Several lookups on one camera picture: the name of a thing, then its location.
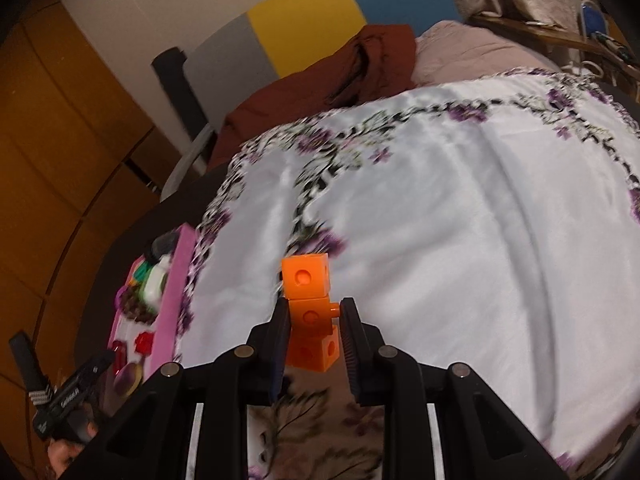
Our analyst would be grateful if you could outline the black clear cylinder jar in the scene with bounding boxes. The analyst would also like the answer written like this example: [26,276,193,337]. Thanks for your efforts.
[143,230,180,266]

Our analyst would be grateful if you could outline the person's hand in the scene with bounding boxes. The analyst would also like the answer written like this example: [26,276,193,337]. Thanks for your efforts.
[47,439,85,479]

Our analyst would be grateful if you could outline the blue folding chair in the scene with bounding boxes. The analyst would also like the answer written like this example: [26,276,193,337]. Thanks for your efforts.
[579,0,608,38]

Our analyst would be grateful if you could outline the pink shallow box tray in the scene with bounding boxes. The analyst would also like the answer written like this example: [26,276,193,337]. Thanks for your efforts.
[108,224,196,399]

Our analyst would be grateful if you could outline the orange linked cubes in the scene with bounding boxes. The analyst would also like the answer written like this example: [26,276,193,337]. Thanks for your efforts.
[282,254,340,373]

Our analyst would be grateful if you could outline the wooden side table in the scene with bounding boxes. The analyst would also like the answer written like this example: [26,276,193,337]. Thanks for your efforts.
[469,14,639,101]

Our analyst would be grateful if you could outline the green white dispenser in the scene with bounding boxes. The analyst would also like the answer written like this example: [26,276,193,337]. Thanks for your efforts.
[141,255,171,311]

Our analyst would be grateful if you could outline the pink quilted blanket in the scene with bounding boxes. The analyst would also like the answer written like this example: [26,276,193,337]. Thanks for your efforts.
[412,21,560,86]

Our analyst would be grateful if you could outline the teal plastic spool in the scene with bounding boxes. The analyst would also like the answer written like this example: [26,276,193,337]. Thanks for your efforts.
[130,259,153,284]

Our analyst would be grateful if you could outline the red puzzle piece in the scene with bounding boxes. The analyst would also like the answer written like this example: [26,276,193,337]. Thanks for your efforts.
[134,330,155,356]

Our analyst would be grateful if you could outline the white floral embroidered tablecloth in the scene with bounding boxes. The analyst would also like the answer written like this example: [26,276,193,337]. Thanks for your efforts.
[176,68,639,479]

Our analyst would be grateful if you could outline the rust red jacket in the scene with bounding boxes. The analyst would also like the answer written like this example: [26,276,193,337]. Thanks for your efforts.
[208,25,416,169]

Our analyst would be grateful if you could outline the red lipstick tube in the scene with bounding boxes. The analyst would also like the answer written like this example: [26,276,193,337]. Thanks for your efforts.
[111,339,128,376]

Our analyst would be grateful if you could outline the grey yellow blue chair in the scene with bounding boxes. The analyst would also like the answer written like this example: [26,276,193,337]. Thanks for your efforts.
[152,0,461,198]

